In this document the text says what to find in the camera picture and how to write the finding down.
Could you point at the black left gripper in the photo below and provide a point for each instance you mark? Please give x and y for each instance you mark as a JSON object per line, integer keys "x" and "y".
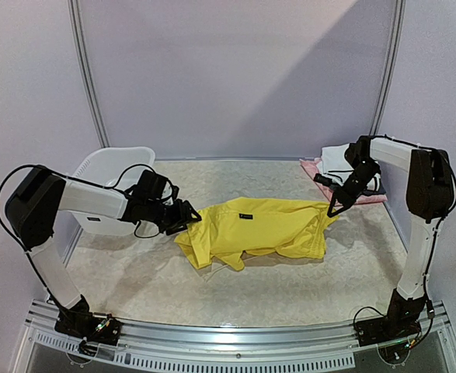
{"x": 179, "y": 213}

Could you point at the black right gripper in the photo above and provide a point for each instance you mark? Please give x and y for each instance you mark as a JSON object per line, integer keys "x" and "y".
{"x": 344, "y": 195}

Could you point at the yellow garment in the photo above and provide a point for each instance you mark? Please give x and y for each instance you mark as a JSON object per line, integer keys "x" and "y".
{"x": 258, "y": 227}

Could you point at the white t-shirt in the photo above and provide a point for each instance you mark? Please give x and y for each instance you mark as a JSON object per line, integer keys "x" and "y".
{"x": 334, "y": 165}

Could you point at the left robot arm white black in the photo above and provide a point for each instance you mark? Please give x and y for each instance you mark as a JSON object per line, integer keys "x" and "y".
{"x": 30, "y": 212}

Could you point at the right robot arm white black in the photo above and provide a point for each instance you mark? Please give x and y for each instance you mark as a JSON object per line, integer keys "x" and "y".
{"x": 430, "y": 198}

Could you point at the white plastic laundry basket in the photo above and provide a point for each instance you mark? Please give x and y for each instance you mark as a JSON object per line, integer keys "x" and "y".
{"x": 104, "y": 167}

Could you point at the folded navy blue garment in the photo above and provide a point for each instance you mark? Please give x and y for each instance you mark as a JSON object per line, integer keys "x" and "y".
{"x": 381, "y": 190}

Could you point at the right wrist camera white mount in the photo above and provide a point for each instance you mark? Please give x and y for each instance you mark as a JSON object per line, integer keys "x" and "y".
{"x": 326, "y": 182}

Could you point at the front aluminium rail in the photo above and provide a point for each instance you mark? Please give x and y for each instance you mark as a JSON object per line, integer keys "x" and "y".
{"x": 153, "y": 347}

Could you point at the right aluminium frame post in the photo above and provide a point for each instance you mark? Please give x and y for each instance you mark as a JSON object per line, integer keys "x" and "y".
{"x": 388, "y": 71}

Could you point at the aluminium frame post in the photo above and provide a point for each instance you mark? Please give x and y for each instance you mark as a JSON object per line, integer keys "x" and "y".
{"x": 388, "y": 71}
{"x": 75, "y": 14}

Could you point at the left aluminium frame post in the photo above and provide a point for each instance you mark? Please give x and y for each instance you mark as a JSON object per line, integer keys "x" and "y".
{"x": 75, "y": 14}

